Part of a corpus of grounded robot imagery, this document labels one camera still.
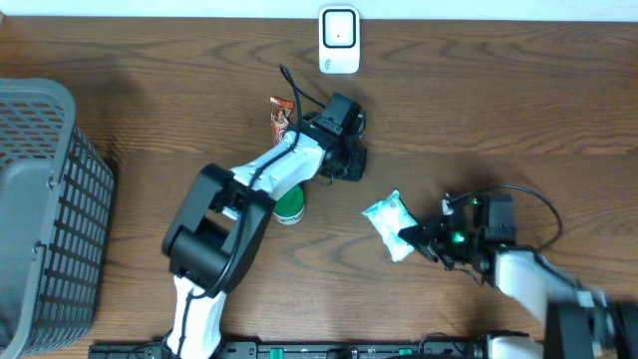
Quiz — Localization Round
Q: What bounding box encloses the white wet wipes pack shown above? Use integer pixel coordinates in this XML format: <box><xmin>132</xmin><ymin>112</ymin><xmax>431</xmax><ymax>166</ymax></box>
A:
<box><xmin>362</xmin><ymin>189</ymin><xmax>418</xmax><ymax>262</ymax></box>

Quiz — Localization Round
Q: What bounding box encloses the green lid jar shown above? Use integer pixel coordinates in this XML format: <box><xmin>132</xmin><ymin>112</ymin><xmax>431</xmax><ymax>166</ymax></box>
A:
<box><xmin>273</xmin><ymin>184</ymin><xmax>305</xmax><ymax>225</ymax></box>

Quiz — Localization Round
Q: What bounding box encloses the orange chocolate bar wrapper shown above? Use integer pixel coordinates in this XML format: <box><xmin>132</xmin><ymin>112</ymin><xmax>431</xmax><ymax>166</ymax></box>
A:
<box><xmin>270</xmin><ymin>97</ymin><xmax>295</xmax><ymax>146</ymax></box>

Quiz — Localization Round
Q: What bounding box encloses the grey plastic basket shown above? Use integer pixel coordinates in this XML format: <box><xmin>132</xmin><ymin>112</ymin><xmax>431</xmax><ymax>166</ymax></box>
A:
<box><xmin>1</xmin><ymin>79</ymin><xmax>116</xmax><ymax>358</ymax></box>

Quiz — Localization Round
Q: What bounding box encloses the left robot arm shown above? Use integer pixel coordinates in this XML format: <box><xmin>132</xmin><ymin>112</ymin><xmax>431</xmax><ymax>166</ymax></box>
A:
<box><xmin>161</xmin><ymin>125</ymin><xmax>367</xmax><ymax>358</ymax></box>

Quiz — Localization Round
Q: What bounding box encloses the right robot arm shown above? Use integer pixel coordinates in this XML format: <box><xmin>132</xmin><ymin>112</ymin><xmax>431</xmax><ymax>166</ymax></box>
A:
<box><xmin>419</xmin><ymin>212</ymin><xmax>637</xmax><ymax>358</ymax></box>

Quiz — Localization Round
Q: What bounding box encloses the white barcode scanner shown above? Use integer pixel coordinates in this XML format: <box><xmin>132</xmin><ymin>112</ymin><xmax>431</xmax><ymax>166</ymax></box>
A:
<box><xmin>318</xmin><ymin>5</ymin><xmax>361</xmax><ymax>75</ymax></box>

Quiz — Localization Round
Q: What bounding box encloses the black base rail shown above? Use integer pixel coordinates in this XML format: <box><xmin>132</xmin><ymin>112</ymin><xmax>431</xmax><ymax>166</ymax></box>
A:
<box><xmin>88</xmin><ymin>338</ymin><xmax>487</xmax><ymax>359</ymax></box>

